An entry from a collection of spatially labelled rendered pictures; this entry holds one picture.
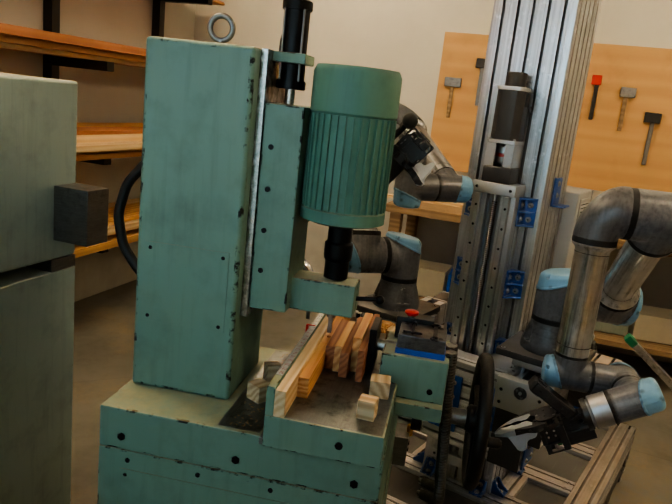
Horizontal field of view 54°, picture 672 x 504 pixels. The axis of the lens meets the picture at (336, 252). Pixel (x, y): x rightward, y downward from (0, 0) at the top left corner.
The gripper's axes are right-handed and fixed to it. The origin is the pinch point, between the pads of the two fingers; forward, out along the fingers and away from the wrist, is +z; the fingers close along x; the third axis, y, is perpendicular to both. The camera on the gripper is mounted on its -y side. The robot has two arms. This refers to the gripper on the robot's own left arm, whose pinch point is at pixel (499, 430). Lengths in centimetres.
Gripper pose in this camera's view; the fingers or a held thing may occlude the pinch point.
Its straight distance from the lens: 160.2
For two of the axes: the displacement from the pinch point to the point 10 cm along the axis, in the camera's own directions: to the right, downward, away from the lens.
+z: -9.0, 3.5, 2.5
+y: 3.8, 9.2, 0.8
